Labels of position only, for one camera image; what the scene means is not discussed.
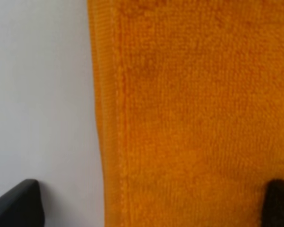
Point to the orange terry towel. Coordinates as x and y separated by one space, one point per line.
189 100

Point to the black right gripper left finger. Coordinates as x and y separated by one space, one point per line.
22 206

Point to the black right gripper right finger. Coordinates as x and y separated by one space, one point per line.
273 206

